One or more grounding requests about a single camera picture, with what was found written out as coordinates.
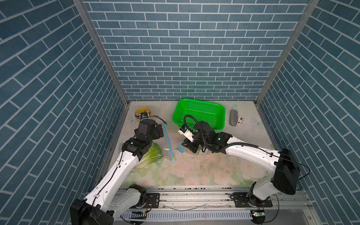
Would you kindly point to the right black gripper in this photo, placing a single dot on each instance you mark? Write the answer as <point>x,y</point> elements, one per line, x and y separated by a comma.
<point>190,145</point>

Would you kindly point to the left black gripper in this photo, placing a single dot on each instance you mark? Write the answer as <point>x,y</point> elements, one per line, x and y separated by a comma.
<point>157,134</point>

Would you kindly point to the chinese cabbage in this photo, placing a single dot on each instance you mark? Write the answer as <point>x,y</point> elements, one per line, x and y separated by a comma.
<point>154,154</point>

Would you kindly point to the clear zipper bag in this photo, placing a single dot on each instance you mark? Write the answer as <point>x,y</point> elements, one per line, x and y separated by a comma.
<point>202,159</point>
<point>129,155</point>

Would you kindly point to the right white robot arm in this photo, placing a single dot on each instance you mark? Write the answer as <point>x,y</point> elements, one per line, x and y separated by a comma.
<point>282,165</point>

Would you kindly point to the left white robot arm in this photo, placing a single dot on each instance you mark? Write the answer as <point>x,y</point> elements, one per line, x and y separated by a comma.
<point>100,206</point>

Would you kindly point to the yellow cup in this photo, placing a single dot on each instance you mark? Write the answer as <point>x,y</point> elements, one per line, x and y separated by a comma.
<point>142,112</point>

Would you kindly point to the green plastic basket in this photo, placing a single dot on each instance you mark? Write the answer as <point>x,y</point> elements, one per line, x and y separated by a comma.
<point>212,113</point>

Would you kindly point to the grey cylindrical object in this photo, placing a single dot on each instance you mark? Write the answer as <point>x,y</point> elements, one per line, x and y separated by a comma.
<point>233,118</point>

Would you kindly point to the small white clip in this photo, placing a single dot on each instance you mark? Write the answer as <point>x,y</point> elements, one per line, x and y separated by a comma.
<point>240,120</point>

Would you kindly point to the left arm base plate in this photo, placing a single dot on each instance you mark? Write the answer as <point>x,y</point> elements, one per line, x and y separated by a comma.
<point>150,200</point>

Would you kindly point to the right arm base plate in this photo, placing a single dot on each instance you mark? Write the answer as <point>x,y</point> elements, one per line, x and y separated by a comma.
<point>244,200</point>

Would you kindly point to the aluminium rail frame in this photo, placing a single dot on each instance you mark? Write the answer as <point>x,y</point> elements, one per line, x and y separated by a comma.
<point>213,206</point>

